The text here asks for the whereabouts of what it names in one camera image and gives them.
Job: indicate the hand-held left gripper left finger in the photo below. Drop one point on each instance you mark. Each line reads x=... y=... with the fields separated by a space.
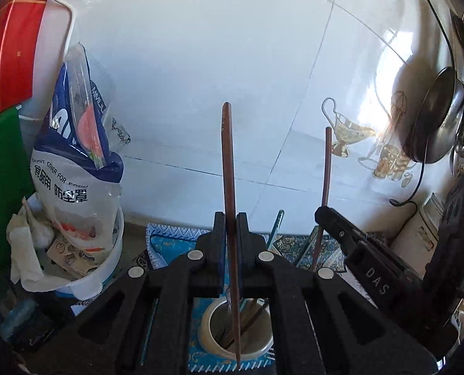
x=218 y=254

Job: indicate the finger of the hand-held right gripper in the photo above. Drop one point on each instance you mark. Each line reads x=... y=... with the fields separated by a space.
x=357 y=258

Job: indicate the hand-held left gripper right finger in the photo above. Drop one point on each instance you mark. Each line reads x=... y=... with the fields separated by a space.
x=244 y=254

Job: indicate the teal chopstick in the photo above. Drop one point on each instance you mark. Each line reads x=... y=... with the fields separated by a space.
x=276 y=224

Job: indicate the bunch of mixed chopsticks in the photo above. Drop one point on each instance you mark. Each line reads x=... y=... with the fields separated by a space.
x=253 y=316

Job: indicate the white ceramic cup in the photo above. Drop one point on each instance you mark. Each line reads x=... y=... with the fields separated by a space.
x=205 y=332

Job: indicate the dark brown chopstick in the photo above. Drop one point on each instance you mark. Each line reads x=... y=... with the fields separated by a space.
x=228 y=164

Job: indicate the reddish brown chopstick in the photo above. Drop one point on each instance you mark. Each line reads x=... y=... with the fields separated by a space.
x=326 y=172

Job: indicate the rice cooker with steel lid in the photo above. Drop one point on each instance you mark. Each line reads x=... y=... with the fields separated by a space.
x=415 y=238

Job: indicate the patterned kitchen mat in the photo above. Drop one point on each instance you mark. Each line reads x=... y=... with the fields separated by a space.
x=169 y=242

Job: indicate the white plastic bucket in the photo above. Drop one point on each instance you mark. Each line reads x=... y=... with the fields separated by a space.
x=99 y=277

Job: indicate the black wok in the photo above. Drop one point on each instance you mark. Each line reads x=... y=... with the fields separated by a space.
x=439 y=121

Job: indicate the blue white plastic bag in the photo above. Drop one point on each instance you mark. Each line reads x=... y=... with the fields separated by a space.
x=71 y=179

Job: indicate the crumpled paper towel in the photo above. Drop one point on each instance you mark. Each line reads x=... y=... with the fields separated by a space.
x=25 y=258

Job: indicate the green box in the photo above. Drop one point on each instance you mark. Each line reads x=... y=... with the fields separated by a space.
x=1 y=183

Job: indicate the white plastic board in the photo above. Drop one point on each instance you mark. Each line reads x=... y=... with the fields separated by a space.
x=56 y=47

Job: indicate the red tin box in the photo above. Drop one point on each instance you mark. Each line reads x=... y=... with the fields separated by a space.
x=9 y=54

